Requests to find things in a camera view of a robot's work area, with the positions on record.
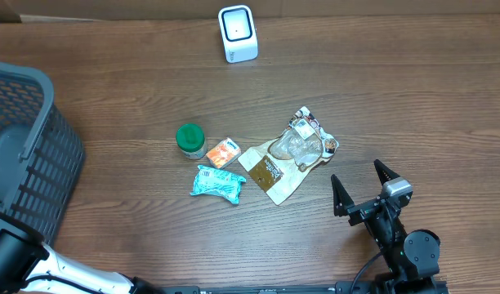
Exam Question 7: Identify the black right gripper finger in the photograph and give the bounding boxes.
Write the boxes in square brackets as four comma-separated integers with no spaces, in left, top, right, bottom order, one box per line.
[373,159,400,185]
[331,174,355,216]

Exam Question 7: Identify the beige Pantree snack bag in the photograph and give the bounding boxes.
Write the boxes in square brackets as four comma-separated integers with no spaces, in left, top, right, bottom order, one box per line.
[238,106,339,206]

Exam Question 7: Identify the orange snack packet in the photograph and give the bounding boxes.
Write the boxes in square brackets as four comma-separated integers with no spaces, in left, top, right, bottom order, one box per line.
[206,137,242,169]

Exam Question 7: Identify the teal snack packet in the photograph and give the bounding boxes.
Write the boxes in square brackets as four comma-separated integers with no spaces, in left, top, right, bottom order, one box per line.
[190,165,247,205]

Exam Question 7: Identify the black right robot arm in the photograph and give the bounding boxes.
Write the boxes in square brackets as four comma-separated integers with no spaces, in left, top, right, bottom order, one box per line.
[331,159,449,294]

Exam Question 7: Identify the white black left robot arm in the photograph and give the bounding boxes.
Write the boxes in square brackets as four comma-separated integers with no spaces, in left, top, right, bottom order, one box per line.
[0,212,163,294]

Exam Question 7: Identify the white barcode scanner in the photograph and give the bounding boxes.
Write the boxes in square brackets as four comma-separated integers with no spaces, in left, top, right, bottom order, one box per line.
[218,5,259,64]

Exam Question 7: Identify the grey plastic basket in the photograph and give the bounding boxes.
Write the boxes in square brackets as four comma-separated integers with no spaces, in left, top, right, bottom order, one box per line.
[0,62,86,245]

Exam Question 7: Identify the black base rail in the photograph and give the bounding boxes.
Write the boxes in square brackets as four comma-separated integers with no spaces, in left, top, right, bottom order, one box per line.
[161,281,449,294]

